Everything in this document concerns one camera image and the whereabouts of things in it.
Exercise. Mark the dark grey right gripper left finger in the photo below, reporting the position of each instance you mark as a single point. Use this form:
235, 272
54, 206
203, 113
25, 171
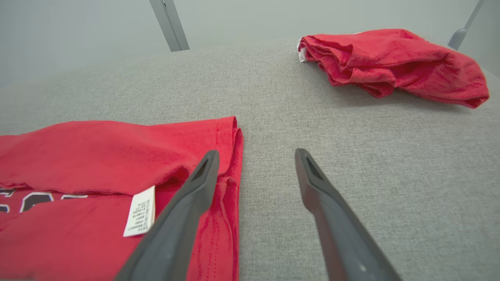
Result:
175, 226

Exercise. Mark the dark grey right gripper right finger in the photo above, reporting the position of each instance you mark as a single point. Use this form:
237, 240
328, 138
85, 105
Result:
340, 234

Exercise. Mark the red Bulls 23 jersey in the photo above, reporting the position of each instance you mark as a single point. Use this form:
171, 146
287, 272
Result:
97, 156

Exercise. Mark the red shorts with white stripe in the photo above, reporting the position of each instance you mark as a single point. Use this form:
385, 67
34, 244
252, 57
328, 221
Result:
390, 62

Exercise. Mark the grey fabric sofa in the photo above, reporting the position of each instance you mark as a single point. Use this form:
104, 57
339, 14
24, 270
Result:
410, 175

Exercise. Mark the grey partition post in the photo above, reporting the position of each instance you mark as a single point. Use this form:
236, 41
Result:
162, 23
176, 23
461, 35

